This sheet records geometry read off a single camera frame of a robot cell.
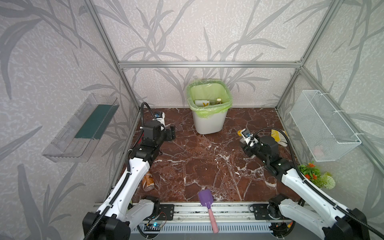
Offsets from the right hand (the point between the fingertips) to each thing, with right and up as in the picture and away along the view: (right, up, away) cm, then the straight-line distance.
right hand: (245, 132), depth 81 cm
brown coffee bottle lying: (-53, -26, -2) cm, 59 cm away
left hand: (-41, +6, -3) cm, 41 cm away
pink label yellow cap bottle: (-6, +1, -10) cm, 12 cm away
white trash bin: (-19, +3, +20) cm, 27 cm away
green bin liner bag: (-18, +27, +18) cm, 38 cm away
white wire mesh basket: (+29, 0, -20) cm, 35 cm away
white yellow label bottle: (-24, +18, +18) cm, 35 cm away
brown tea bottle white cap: (-12, +20, +20) cm, 31 cm away
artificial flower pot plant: (+33, -22, -11) cm, 41 cm away
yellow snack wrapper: (+29, -5, +21) cm, 37 cm away
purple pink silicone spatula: (-22, -34, -4) cm, 41 cm away
